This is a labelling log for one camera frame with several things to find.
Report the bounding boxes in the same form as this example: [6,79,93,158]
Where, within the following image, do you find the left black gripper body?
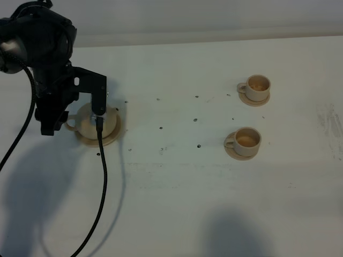
[34,64,79,136]

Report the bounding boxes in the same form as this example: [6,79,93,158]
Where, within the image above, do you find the beige ceramic teapot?
[64,103,118,140]

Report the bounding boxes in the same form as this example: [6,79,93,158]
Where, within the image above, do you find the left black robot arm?
[1,1,78,136]

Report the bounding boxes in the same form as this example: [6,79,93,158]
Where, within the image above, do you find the beige teapot saucer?
[74,114,123,147]

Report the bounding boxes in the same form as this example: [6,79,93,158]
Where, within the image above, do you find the near beige cup saucer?
[223,132,260,161]

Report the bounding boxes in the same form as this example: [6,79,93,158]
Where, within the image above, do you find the beige cup saucer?
[223,132,260,161]
[238,93,270,107]

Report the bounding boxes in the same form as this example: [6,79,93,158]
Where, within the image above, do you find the far beige cup saucer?
[238,93,270,107]

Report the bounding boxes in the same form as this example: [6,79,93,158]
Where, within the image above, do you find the near beige teacup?
[226,127,262,156]

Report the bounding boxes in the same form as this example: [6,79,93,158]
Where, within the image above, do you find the beige teacup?
[226,127,262,156]
[237,75,271,102]

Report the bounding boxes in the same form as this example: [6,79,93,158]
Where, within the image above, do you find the far beige teacup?
[237,75,271,102]

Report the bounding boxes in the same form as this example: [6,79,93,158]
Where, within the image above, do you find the black braided camera cable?
[71,116,108,257]

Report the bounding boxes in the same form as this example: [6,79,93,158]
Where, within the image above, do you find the loose black usb cable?
[0,50,37,172]

